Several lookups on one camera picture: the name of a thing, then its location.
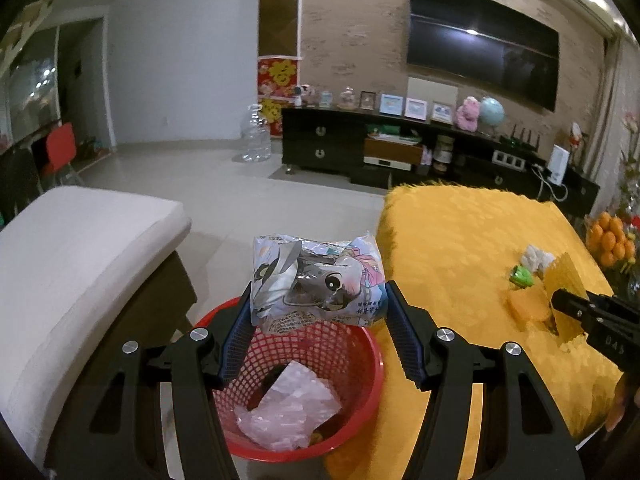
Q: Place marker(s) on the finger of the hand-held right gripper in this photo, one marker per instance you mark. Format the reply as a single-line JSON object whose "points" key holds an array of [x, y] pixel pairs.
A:
{"points": [[585, 301], [572, 320]]}

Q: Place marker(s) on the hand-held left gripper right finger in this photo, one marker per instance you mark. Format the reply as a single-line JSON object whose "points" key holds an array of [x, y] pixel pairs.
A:
{"points": [[405, 340]]}

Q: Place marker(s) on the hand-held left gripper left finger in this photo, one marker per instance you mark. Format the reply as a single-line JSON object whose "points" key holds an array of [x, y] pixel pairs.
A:
{"points": [[235, 340]]}

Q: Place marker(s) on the yellow snack packet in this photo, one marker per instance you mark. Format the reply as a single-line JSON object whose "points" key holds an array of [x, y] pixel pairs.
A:
{"points": [[567, 272]]}

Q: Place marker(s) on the red plastic basket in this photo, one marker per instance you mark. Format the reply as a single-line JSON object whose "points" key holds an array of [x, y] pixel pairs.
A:
{"points": [[350, 347]]}

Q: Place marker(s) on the green snack packet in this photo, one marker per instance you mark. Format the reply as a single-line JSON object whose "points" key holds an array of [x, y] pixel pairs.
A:
{"points": [[520, 277]]}

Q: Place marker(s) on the translucent plastic bag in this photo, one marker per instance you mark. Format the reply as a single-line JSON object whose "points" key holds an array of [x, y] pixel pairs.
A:
{"points": [[290, 410]]}

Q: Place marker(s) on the cartoon printed snack bag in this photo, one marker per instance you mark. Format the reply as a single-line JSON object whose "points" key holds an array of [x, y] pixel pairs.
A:
{"points": [[320, 280]]}

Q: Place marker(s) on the person's right hand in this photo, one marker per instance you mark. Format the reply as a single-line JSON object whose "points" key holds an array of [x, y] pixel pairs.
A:
{"points": [[617, 400]]}

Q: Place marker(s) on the crumpled grey tissue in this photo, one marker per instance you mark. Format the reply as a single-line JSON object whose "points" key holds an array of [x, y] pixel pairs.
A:
{"points": [[530, 255], [546, 260]]}

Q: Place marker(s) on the pile of oranges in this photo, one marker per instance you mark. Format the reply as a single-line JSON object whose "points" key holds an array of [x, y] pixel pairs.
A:
{"points": [[610, 240]]}

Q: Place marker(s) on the yellow tablecloth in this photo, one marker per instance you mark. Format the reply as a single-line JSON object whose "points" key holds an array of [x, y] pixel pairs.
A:
{"points": [[450, 240]]}

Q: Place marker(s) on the white standing device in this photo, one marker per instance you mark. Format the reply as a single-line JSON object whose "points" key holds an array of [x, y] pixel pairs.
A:
{"points": [[557, 165]]}

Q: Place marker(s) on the white power strip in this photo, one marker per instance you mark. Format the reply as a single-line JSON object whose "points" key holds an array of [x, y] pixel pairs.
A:
{"points": [[510, 157]]}

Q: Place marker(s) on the lucky cat figurine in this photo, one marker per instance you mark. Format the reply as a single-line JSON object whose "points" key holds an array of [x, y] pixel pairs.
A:
{"points": [[576, 135]]}

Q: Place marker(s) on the black router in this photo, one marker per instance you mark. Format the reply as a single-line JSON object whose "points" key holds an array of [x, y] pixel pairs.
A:
{"points": [[522, 142]]}

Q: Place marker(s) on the pink flower bouquet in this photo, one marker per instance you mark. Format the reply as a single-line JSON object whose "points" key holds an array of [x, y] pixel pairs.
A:
{"points": [[630, 130]]}

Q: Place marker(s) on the white set-top box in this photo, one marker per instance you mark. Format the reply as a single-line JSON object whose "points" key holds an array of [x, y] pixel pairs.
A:
{"points": [[387, 162]]}

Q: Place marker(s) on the white cushioned bench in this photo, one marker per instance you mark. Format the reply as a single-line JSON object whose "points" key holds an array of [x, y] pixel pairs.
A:
{"points": [[75, 250]]}

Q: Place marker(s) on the pale purple bottle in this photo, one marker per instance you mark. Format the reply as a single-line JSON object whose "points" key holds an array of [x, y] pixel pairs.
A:
{"points": [[426, 156]]}

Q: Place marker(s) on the stacked jars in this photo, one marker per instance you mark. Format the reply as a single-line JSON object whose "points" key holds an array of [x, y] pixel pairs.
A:
{"points": [[442, 152]]}

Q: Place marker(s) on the beige curtain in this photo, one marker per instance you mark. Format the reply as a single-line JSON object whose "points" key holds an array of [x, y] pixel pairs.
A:
{"points": [[612, 100]]}

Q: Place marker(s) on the clear water jug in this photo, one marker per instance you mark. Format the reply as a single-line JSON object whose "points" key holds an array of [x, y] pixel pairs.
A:
{"points": [[256, 135]]}

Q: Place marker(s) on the light blue globe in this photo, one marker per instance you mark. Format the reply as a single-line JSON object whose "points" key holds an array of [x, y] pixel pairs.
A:
{"points": [[492, 112]]}

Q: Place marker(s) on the green flat box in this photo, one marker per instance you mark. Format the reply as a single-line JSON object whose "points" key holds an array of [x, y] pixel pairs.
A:
{"points": [[390, 130]]}

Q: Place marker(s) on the black TV cabinet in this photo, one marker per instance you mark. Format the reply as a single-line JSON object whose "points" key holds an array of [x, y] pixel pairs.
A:
{"points": [[310, 135]]}

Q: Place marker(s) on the pink plush toy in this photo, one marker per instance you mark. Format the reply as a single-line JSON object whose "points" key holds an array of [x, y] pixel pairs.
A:
{"points": [[467, 112]]}

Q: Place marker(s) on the glass dome ornament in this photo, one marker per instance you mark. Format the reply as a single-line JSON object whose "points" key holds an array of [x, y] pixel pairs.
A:
{"points": [[325, 97], [346, 97]]}

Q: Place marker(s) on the white robot toy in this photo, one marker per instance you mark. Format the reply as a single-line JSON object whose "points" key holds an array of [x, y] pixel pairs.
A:
{"points": [[300, 93]]}

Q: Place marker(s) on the red chair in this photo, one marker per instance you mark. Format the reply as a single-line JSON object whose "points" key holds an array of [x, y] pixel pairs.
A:
{"points": [[60, 145]]}

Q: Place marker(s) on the black chair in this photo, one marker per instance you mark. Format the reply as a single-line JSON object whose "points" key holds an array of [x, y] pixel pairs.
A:
{"points": [[20, 180]]}

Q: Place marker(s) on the wooden staircase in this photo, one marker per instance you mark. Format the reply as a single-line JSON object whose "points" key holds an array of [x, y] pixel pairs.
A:
{"points": [[30, 10]]}

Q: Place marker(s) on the small dark picture frame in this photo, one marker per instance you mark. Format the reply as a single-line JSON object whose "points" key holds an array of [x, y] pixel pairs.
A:
{"points": [[367, 100]]}

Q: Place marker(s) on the white wall panel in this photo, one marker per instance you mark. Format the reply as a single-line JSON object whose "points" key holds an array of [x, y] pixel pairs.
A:
{"points": [[432, 92]]}

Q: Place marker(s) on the red floral wall poster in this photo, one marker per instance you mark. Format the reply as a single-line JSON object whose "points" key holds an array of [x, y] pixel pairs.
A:
{"points": [[280, 72]]}

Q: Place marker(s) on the black wall television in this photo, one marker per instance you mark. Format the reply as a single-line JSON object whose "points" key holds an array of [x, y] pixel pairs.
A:
{"points": [[480, 45]]}

